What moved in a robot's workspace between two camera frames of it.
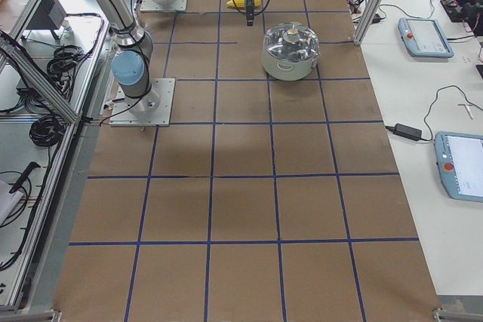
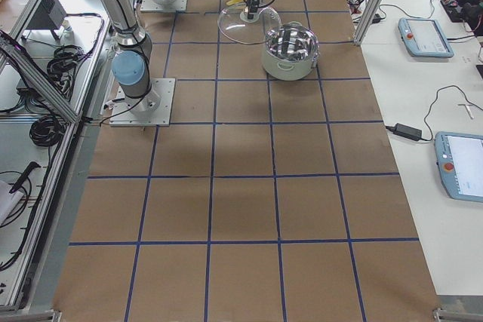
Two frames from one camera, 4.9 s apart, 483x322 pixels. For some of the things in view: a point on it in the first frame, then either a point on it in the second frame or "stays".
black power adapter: x=406 y=131 stays
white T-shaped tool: x=468 y=109 stays
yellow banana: x=241 y=2 stays
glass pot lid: x=291 y=41 -> x=235 y=24
